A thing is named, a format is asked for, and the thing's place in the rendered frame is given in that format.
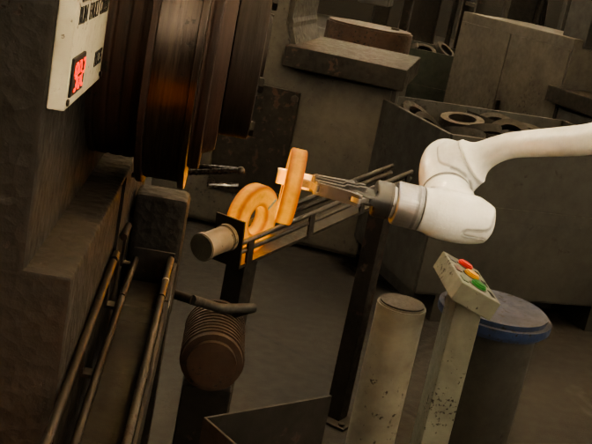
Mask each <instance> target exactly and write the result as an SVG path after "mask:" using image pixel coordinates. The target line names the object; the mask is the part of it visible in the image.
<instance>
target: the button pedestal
mask: <svg viewBox="0 0 592 444"><path fill-rule="evenodd" d="M448 255H449V254H448V253H446V252H444V251H443V252H442V253H441V255H440V257H439V258H438V260H437V261H436V263H435V265H434V266H433V267H434V269H435V271H436V272H437V274H438V276H439V278H440V281H441V282H442V284H443V285H444V287H445V289H446V291H447V292H448V293H447V297H446V300H445V304H444V308H443V311H442V315H441V318H440V325H439V328H438V332H437V336H436V340H435V344H434V347H433V354H432V357H431V361H430V365H429V368H428V372H427V376H426V379H425V386H424V389H423V393H422V396H421V400H420V404H419V408H418V415H417V418H416V422H415V425H414V429H413V433H412V436H411V443H410V444H448V441H449V437H450V434H451V431H452V427H453V424H454V420H455V414H456V410H457V407H458V404H459V400H460V396H461V393H462V389H463V383H464V380H465V376H466V373H467V369H468V365H469V362H470V355H471V353H472V349H473V345H474V342H475V338H476V334H477V329H478V325H479V322H480V318H481V316H482V317H483V318H485V319H486V320H488V321H490V320H491V318H492V316H493V315H494V313H495V312H496V310H497V309H498V308H499V306H500V303H499V301H498V300H497V298H496V297H495V296H494V294H493V293H492V291H491V289H490V288H489V286H488V285H487V283H486V282H485V281H484V279H483V278H482V276H481V275H480V273H479V272H478V270H475V269H474V268H473V269H472V270H473V271H475V272H476V273H477V274H478V275H479V277H480V279H479V281H480V282H482V283H483V284H484V285H486V288H487V289H486V290H485V291H483V290H481V289H479V288H478V287H476V286H475V285H473V284H472V283H471V280H472V279H474V278H473V277H470V276H469V275H468V274H466V273H465V270H466V269H467V268H465V267H464V266H462V265H461V264H460V263H459V262H458V261H459V260H458V259H457V258H455V257H454V259H455V261H456V263H455V262H453V261H452V260H451V259H450V258H449V256H448ZM450 256H452V255H450ZM452 257H453V256H452ZM454 264H455V265H456V266H458V267H460V269H461V270H462V272H460V271H459V270H457V269H456V267H455V266H454ZM461 275H463V276H464V277H466V278H467V279H468V281H469V283H467V282H466V281H464V280H463V279H462V277H461Z"/></svg>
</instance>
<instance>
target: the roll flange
mask: <svg viewBox="0 0 592 444"><path fill-rule="evenodd" d="M161 2H162V0H110V2H109V8H108V15H107V27H106V33H105V40H104V47H103V54H102V60H101V66H100V70H101V71H102V74H101V77H100V78H99V79H98V80H97V81H96V82H95V83H94V84H93V85H92V86H90V87H89V88H88V89H87V90H86V91H85V141H86V145H87V147H88V149H89V150H90V151H98V152H104V153H110V154H114V155H122V156H124V157H130V158H131V157H134V176H135V180H136V181H140V182H143V181H144V179H145V178H146V176H143V173H142V149H143V136H144V119H145V110H146V103H147V96H148V89H149V82H150V75H151V68H152V57H153V51H154V45H155V40H156V33H157V28H158V23H159V13H160V7H161Z"/></svg>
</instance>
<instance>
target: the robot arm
mask: <svg viewBox="0 0 592 444"><path fill-rule="evenodd" d="M586 155H592V122H590V123H585V124H580V125H573V126H565V127H556V128H547V129H531V130H522V131H515V132H509V133H505V134H501V135H497V136H494V137H489V138H487V139H485V140H482V141H478V142H474V143H473V142H468V141H466V140H463V139H462V140H459V141H455V140H452V139H447V138H443V139H439V140H436V141H434V142H432V143H431V144H429V145H428V146H427V148H426V149H425V151H424V153H423V155H422V157H421V160H420V164H419V171H418V181H419V185H415V184H411V183H407V182H403V181H400V182H398V183H397V184H396V185H395V184H394V183H392V182H388V181H381V180H378V181H377V182H376V183H375V185H374V188H373V189H370V188H369V187H366V184H364V183H360V182H357V181H355V180H354V181H353V180H345V179H340V178H335V177H330V176H325V175H320V174H313V175H311V174H304V179H303V182H302V187H301V189H304V190H307V191H311V192H313V194H314V195H318V196H323V197H327V198H329V199H333V200H336V201H339V202H342V203H345V204H350V205H352V206H355V207H356V208H359V207H360V206H362V205H366V206H369V214H370V216H372V217H376V218H382V219H386V218H388V222H389V223H390V224H391V225H395V226H401V227H405V228H409V229H411V230H416V231H419V232H421V233H423V234H425V235H427V236H429V237H432V238H434V239H438V240H442V241H449V242H454V243H461V244H479V243H484V242H485V241H486V240H487V239H488V238H489V237H490V236H491V234H492V231H493V229H494V226H495V219H496V210H495V208H494V207H493V206H492V205H491V204H490V203H488V202H487V201H485V200H484V199H483V198H482V197H480V196H475V195H474V191H475V190H476V189H477V188H478V187H479V186H480V185H481V184H482V183H483V182H485V177H486V175H487V173H488V171H489V170H490V169H491V168H492V167H494V166H496V165H497V164H499V163H500V162H502V161H505V160H508V159H514V158H527V157H568V156H586ZM286 171H287V169H285V168H281V167H279V168H278V171H277V177H276V180H275V183H278V184H282V185H284V183H285V176H286Z"/></svg>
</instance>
